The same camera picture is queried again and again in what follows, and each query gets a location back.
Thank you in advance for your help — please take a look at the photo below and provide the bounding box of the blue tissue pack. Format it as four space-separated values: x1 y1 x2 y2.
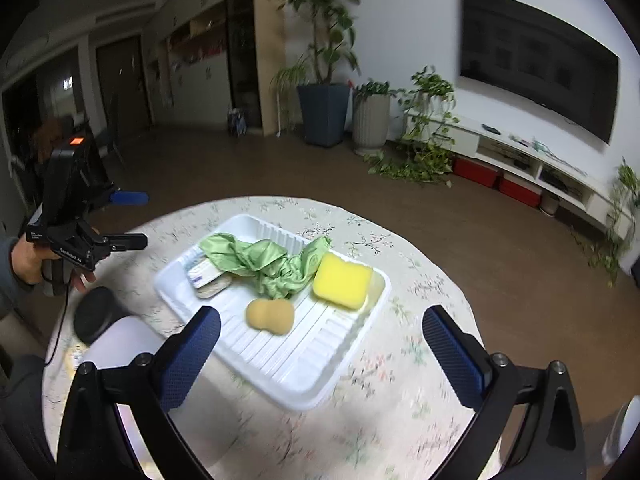
183 254 222 290

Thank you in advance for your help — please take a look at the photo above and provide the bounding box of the tan peanut-shaped sponge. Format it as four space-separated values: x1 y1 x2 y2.
245 298 295 335

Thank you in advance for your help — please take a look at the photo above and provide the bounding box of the green cloth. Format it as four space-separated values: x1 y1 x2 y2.
200 233 331 299

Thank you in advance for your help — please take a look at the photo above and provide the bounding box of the yellow rectangular sponge front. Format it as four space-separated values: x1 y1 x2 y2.
312 252 373 310

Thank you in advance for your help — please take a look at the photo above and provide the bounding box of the person's left hand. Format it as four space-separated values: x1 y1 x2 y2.
10 236 98 295

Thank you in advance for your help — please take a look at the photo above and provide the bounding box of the black cylindrical container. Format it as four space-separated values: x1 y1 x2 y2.
73 286 131 347

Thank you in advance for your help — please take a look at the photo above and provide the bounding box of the floral tablecloth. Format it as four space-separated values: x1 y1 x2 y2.
41 195 507 480

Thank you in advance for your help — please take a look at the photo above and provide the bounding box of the white plastic tray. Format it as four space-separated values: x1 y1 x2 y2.
154 245 392 412

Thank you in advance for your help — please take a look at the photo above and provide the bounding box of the dark blue bag on floor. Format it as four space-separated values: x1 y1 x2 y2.
228 108 247 138

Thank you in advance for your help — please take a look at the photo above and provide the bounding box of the small plant on console end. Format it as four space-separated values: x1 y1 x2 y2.
572 158 639 288

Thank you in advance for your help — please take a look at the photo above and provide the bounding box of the red storage box right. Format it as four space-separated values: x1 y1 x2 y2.
498 174 542 208

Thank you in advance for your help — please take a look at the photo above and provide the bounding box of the red storage box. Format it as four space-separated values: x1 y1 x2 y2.
454 156 501 188
498 174 542 208

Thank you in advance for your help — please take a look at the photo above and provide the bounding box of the red storage box left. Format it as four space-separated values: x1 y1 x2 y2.
454 156 501 188

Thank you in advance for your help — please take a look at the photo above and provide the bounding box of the spider plant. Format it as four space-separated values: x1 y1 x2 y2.
271 54 310 138

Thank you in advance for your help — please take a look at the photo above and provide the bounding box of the trailing pothos plant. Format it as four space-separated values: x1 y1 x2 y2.
364 65 459 186

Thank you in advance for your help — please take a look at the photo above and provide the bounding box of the white TV console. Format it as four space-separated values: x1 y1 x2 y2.
404 112 632 241

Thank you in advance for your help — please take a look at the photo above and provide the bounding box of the plant in grey ribbed pot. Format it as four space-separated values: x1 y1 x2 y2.
352 79 395 157

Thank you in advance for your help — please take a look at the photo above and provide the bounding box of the tall tree in blue pot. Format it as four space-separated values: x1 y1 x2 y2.
280 0 361 148

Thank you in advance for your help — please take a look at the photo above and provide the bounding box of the white wall cabinet unit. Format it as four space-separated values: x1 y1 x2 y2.
142 0 231 126

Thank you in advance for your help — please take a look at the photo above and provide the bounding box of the wall-mounted black television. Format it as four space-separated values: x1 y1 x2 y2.
459 0 620 143

